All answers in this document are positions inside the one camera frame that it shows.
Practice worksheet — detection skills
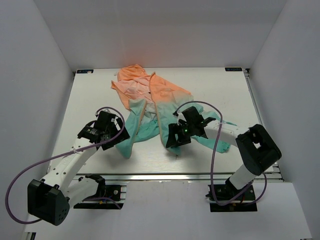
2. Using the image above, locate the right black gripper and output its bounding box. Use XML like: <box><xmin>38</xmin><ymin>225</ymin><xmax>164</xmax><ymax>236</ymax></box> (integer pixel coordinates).
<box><xmin>166</xmin><ymin>122</ymin><xmax>195</xmax><ymax>148</ymax></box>

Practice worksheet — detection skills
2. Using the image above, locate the orange and teal jacket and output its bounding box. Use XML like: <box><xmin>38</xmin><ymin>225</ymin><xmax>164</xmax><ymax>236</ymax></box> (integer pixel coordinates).
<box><xmin>110</xmin><ymin>64</ymin><xmax>240</xmax><ymax>160</ymax></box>

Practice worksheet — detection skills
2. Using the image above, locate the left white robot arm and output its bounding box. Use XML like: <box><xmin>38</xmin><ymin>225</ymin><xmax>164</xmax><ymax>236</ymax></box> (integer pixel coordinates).
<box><xmin>27</xmin><ymin>110</ymin><xmax>130</xmax><ymax>226</ymax></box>

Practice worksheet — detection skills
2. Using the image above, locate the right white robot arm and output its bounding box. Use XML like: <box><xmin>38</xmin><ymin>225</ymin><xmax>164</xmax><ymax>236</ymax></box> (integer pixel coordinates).
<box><xmin>165</xmin><ymin>106</ymin><xmax>282</xmax><ymax>200</ymax></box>

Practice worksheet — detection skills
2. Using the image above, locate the left blue table label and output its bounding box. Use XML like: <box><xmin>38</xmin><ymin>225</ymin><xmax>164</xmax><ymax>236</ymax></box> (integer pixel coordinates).
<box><xmin>76</xmin><ymin>69</ymin><xmax>94</xmax><ymax>74</ymax></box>

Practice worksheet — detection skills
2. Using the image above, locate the blue table label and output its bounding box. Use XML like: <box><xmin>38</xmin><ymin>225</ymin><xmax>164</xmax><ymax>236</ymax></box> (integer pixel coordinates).
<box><xmin>224</xmin><ymin>67</ymin><xmax>243</xmax><ymax>72</ymax></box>
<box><xmin>76</xmin><ymin>69</ymin><xmax>94</xmax><ymax>74</ymax></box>

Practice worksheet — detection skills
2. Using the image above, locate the right blue table label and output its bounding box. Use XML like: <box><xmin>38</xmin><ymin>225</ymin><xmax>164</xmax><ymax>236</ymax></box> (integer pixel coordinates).
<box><xmin>224</xmin><ymin>67</ymin><xmax>243</xmax><ymax>72</ymax></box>

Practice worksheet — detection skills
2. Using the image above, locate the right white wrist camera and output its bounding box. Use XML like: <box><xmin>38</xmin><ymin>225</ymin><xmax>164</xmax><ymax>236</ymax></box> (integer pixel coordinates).
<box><xmin>173</xmin><ymin>111</ymin><xmax>187</xmax><ymax>126</ymax></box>

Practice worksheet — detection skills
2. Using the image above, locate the aluminium table front rail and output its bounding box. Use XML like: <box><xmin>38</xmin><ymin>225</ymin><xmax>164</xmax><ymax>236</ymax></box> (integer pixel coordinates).
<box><xmin>73</xmin><ymin>173</ymin><xmax>283</xmax><ymax>181</ymax></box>

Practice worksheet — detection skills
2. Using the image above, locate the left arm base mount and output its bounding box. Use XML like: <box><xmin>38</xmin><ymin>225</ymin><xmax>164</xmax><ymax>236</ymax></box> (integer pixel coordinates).
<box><xmin>73</xmin><ymin>174</ymin><xmax>127</xmax><ymax>210</ymax></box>

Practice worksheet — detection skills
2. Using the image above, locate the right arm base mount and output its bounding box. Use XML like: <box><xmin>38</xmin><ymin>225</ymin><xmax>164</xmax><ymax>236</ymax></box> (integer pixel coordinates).
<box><xmin>205</xmin><ymin>184</ymin><xmax>258</xmax><ymax>213</ymax></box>

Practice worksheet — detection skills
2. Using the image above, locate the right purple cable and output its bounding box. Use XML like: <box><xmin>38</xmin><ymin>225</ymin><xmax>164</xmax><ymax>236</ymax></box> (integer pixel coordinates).
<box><xmin>174</xmin><ymin>100</ymin><xmax>268</xmax><ymax>207</ymax></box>

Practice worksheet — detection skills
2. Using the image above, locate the purple cable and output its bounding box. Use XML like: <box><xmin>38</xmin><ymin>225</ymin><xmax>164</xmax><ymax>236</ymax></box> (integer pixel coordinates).
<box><xmin>174</xmin><ymin>100</ymin><xmax>268</xmax><ymax>207</ymax></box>
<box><xmin>4</xmin><ymin>106</ymin><xmax>126</xmax><ymax>225</ymax></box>

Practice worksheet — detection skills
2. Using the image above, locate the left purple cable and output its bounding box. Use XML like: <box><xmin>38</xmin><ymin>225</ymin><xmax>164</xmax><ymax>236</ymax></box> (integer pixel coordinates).
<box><xmin>4</xmin><ymin>106</ymin><xmax>126</xmax><ymax>225</ymax></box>

